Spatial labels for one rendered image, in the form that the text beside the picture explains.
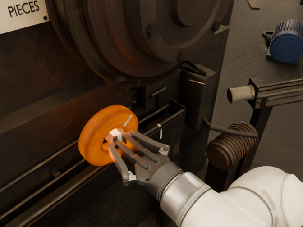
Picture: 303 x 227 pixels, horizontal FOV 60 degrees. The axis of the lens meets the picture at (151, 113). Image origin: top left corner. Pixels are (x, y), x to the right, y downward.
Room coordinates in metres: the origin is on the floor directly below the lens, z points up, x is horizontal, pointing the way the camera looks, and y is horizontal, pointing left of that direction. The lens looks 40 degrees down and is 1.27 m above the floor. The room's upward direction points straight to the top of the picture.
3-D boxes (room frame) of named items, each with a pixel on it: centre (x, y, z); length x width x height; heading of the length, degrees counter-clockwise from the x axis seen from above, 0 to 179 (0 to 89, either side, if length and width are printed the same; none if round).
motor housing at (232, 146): (0.76, -0.34, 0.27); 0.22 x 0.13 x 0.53; 133
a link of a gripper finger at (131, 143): (0.39, 0.03, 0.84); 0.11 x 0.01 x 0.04; 42
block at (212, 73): (0.80, -0.17, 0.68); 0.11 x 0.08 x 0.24; 43
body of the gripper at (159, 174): (0.33, -0.01, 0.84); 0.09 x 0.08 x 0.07; 43
